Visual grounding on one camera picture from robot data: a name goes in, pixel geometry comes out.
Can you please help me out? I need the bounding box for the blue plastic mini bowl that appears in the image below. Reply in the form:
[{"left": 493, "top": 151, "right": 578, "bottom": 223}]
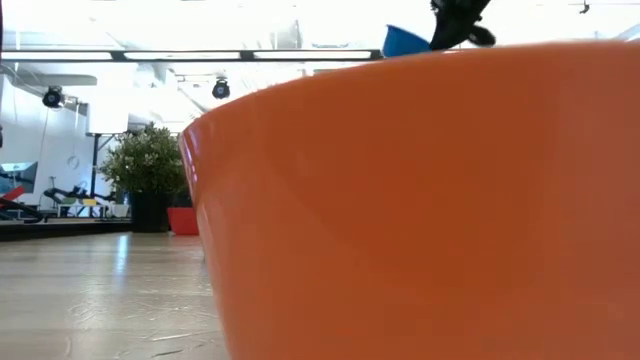
[{"left": 382, "top": 23, "right": 434, "bottom": 59}]

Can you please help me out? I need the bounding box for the black exercise machine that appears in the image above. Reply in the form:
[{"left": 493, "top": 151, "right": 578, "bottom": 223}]
[{"left": 0, "top": 183, "right": 117, "bottom": 225}]

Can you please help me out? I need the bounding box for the red bench pad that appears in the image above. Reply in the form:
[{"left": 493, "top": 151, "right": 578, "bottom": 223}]
[{"left": 0, "top": 185, "right": 26, "bottom": 207}]

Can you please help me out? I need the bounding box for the black ceiling spotlight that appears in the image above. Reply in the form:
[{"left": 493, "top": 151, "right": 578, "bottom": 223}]
[
  {"left": 41, "top": 85, "right": 67, "bottom": 110},
  {"left": 211, "top": 78, "right": 232, "bottom": 101}
]

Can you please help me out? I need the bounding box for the black aluminium table frame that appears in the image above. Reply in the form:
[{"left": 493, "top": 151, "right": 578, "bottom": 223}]
[{"left": 0, "top": 218, "right": 134, "bottom": 243}]

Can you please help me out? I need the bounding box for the white low table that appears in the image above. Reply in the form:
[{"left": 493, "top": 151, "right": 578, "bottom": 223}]
[{"left": 56, "top": 197, "right": 132, "bottom": 219}]

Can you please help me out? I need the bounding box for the small green potted plant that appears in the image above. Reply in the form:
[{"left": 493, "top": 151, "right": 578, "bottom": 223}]
[{"left": 98, "top": 122, "right": 190, "bottom": 234}]

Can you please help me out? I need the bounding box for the orange plastic mini bowl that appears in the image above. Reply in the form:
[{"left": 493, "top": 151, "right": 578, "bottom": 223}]
[{"left": 178, "top": 39, "right": 640, "bottom": 360}]

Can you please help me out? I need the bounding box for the white sign on black post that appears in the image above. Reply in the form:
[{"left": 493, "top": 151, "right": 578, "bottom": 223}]
[{"left": 85, "top": 88, "right": 130, "bottom": 214}]

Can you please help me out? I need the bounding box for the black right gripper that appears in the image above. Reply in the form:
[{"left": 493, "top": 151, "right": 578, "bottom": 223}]
[{"left": 429, "top": 0, "right": 497, "bottom": 52}]

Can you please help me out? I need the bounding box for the red plastic mini bowl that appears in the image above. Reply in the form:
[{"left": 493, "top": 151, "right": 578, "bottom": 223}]
[{"left": 166, "top": 206, "right": 200, "bottom": 237}]

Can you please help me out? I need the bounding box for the ceiling light track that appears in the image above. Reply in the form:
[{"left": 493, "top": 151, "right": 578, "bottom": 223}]
[{"left": 0, "top": 48, "right": 385, "bottom": 64}]

